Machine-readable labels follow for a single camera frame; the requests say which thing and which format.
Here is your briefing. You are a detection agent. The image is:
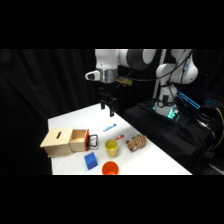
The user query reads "black robot stand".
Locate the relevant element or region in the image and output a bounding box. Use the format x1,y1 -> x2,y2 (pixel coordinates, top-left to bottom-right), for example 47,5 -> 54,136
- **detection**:
122,98 -> 224,176

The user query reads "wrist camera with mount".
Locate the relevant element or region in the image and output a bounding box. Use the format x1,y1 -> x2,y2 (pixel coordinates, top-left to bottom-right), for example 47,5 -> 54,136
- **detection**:
115,75 -> 132,86

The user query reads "orange plastic cup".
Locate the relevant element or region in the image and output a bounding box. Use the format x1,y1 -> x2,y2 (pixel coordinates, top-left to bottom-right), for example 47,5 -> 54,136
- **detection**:
101,161 -> 120,176

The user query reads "yellow plastic cup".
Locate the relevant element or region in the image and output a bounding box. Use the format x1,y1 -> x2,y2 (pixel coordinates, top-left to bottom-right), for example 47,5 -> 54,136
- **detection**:
104,138 -> 119,158

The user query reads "yellow cable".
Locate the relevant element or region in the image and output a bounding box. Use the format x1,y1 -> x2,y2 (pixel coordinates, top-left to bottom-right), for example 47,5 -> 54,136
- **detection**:
213,107 -> 224,151

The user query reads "blue marker pen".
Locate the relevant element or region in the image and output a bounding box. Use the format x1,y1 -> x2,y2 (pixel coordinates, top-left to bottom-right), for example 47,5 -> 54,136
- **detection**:
102,123 -> 118,132

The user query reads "black curtain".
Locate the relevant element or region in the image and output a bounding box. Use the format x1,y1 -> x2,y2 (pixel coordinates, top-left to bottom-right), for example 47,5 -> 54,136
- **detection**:
0,49 -> 104,176

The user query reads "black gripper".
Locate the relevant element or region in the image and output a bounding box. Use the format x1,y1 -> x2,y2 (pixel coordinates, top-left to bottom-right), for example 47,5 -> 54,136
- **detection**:
98,82 -> 118,118

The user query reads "wooden box with drawer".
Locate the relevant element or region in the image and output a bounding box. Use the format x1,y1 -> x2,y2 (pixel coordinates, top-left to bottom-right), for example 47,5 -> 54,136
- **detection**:
39,125 -> 99,158

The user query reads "plush tiger toy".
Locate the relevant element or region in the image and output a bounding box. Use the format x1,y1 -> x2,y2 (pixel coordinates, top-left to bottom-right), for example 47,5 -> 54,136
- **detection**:
125,133 -> 148,153

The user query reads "blue cube block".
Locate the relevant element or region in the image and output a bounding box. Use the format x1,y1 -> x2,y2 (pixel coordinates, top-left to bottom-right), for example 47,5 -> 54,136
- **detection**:
83,152 -> 99,171

